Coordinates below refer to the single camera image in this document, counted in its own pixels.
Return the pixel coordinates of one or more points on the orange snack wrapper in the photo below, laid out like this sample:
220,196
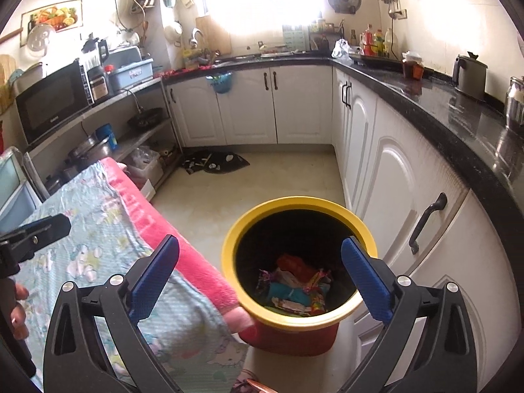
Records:
317,294

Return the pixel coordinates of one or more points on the black blender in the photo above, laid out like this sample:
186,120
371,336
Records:
96,55

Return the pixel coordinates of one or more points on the steel teapot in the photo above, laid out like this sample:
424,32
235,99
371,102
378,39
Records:
516,104

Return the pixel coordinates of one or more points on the dark floor mat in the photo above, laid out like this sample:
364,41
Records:
221,163

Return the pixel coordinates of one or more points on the red bin with yellow rim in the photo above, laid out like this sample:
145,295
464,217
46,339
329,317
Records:
294,335

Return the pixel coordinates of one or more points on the wall socket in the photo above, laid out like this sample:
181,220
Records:
398,13

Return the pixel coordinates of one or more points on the wooden cutting board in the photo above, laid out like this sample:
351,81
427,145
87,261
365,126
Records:
215,35

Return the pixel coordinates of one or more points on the kitchen window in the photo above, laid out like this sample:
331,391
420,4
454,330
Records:
258,0

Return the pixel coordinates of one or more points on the person's left hand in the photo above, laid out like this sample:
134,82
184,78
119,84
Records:
19,292

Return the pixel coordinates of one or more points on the blue cup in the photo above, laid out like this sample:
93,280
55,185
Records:
107,137

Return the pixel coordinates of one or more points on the blue dish rack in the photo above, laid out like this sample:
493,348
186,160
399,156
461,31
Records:
131,73

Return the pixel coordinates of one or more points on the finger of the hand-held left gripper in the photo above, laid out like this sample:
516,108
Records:
41,229

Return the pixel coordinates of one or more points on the round bamboo board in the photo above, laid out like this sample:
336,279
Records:
6,82

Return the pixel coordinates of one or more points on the blue cloth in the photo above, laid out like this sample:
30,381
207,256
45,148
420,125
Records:
286,292

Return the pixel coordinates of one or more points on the grey kettle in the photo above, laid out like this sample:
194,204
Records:
470,75

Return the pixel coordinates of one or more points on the yellow oil bottle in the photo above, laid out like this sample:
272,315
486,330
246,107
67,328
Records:
392,43

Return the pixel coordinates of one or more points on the fruit wall picture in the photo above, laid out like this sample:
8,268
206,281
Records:
53,20

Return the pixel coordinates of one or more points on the light blue cartoon printed blanket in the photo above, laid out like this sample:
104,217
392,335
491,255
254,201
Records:
98,221

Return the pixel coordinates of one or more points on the blue hanging door bin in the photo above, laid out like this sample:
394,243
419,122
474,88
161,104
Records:
221,84

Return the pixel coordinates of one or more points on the blue countertop organizer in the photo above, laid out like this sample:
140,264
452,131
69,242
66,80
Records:
294,37

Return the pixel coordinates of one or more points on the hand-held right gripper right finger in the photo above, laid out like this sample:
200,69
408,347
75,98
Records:
366,278

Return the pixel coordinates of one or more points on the clear plastic bag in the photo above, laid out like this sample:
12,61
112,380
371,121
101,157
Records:
342,49

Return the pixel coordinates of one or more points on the red plastic bottle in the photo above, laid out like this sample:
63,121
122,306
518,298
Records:
297,266

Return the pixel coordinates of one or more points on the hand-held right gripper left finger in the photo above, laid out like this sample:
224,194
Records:
153,278

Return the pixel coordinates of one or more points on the brown glass jar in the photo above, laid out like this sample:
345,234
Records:
412,67

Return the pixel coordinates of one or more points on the black wok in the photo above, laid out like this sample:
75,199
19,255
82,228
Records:
145,118

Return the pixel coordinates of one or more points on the black microwave oven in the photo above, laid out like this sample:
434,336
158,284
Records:
51,100

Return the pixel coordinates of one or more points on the plastic drawer unit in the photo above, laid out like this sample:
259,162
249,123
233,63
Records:
16,188

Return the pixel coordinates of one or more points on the spice rack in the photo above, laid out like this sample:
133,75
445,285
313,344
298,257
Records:
323,35

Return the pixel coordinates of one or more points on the white kitchen cabinets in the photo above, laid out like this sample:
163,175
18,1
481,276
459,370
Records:
245,106

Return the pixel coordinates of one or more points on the metal kitchen shelf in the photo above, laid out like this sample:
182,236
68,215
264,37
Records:
123,95

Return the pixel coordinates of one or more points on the steel faucet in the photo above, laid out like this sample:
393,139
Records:
196,37

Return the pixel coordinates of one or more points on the steel cooking pot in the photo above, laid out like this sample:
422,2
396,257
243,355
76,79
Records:
88,149

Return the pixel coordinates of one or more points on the wooden rolling pin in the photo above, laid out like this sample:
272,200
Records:
10,36

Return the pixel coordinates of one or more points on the white hanging pot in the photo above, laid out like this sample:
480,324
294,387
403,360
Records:
173,30

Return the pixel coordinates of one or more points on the pink fleece blanket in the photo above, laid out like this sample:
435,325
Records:
196,266

